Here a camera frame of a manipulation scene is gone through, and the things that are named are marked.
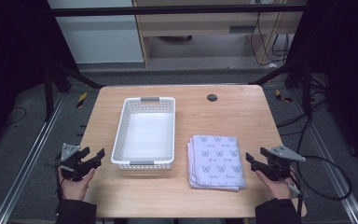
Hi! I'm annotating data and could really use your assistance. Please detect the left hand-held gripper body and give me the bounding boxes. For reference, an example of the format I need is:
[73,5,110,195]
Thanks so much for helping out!
[55,143,96,182]

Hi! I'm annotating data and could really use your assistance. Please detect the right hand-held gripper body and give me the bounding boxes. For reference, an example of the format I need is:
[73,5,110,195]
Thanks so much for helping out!
[259,145,307,182]

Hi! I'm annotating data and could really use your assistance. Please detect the person's right hand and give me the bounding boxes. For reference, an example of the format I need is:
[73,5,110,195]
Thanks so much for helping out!
[255,169,303,201]

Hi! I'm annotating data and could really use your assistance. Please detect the person's left hand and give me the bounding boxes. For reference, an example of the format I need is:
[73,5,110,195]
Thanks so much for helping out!
[58,167,96,202]

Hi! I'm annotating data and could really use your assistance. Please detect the folded lilac printed cloth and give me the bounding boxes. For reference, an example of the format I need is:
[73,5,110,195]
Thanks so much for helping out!
[186,134,247,192]

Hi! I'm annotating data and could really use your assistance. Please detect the white plastic basket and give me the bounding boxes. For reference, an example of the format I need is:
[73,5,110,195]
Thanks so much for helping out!
[110,96,177,171]

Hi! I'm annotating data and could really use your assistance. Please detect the yellow black tape strip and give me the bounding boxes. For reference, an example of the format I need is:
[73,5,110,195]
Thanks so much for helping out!
[76,91,89,109]
[274,89,294,104]

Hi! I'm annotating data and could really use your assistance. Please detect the black metal stand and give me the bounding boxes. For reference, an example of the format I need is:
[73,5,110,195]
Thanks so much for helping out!
[42,57,105,123]
[251,61,314,119]

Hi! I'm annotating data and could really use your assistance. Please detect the white cabinet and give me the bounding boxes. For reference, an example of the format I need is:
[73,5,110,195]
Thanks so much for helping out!
[47,0,145,65]

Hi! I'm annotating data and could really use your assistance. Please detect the dark curtain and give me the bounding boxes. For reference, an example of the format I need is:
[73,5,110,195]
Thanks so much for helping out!
[287,0,358,172]
[0,0,77,153]

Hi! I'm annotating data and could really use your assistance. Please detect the light wooden desk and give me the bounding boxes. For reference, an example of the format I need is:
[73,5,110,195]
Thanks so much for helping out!
[131,0,308,68]

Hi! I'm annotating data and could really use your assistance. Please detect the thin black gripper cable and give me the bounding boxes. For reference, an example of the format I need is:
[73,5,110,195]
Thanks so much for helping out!
[53,161,64,202]

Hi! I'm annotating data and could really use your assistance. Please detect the aluminium floor rail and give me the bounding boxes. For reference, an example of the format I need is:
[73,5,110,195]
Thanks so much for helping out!
[0,92,67,224]
[291,89,358,224]

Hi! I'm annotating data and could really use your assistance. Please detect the black floor cables bundle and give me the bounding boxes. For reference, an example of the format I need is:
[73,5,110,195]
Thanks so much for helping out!
[275,74,335,137]

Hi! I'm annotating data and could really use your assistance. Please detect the black looped cable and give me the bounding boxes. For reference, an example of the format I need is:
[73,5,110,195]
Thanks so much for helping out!
[288,154,353,202]

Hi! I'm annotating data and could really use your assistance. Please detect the thin black floor cable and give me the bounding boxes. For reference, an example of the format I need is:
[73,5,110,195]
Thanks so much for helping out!
[3,106,28,126]

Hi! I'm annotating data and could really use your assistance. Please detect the black hanging desk cables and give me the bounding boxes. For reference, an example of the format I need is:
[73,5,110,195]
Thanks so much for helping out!
[249,11,294,67]

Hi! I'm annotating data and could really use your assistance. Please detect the black horizontal frame bar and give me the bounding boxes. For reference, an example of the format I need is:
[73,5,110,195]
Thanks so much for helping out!
[48,5,308,18]

